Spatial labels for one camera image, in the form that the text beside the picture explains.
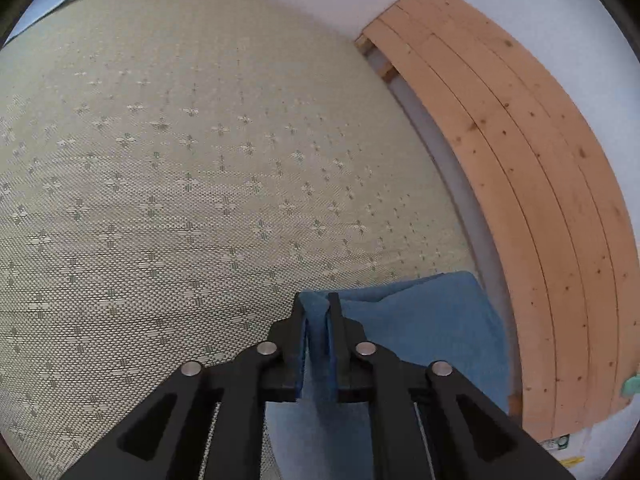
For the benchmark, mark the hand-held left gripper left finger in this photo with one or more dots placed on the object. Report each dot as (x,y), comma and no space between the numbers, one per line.
(300,360)

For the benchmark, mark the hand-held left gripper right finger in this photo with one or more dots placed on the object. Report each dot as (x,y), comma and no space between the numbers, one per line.
(332,360)

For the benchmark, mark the teal long-sleeve shirt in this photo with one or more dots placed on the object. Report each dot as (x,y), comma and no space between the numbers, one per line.
(425,320)

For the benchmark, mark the white printed bag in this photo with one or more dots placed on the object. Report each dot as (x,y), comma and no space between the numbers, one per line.
(562,452)

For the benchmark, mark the wooden headboard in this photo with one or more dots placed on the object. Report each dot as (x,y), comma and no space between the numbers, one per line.
(525,160)

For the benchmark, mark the green plastic object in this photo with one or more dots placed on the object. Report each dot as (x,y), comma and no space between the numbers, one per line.
(631,385)

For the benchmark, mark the light blue blanket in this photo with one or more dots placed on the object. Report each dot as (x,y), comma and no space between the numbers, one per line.
(50,0)

